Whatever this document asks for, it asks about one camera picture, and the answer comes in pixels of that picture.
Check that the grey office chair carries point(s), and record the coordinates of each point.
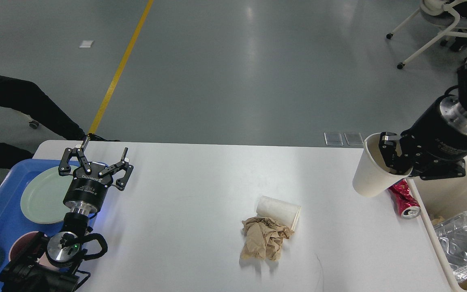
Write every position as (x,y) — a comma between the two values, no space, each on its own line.
(31,122)

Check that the left floor plate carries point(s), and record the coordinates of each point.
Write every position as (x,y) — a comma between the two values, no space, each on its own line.
(333,139)

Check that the pink mug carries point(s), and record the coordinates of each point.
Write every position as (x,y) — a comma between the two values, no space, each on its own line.
(21,243)

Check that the beige plastic bin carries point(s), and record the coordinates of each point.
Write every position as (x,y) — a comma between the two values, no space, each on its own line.
(446,198)

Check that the blue plastic tray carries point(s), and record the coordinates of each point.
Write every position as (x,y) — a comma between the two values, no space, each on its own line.
(13,223)

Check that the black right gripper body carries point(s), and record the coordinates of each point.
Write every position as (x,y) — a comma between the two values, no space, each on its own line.
(436,144)

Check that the seated person in black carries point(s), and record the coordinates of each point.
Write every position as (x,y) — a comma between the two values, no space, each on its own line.
(27,98)

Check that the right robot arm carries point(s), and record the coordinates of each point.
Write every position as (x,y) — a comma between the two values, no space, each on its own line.
(435,146)

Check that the white paper cup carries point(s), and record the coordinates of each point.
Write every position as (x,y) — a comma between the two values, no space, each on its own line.
(372,175)
(281,211)

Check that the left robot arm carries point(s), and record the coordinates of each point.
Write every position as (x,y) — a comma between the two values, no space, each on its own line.
(51,263)

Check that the right floor plate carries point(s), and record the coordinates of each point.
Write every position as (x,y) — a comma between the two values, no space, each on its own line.
(354,138)

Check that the brown paper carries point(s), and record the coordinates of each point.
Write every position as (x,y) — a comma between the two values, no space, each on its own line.
(264,238)

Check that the lying white paper cup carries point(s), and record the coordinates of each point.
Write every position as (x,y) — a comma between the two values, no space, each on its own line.
(281,211)

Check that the floor plate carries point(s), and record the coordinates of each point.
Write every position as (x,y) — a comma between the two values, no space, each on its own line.
(354,138)
(333,139)

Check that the crushed red can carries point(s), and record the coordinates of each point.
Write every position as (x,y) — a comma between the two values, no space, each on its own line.
(406,205)

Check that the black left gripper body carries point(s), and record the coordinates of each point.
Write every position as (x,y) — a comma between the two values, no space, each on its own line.
(88,189)

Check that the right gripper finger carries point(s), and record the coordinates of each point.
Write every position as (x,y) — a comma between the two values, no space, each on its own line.
(397,152)

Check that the green plate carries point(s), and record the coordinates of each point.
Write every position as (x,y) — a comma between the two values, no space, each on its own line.
(42,200)

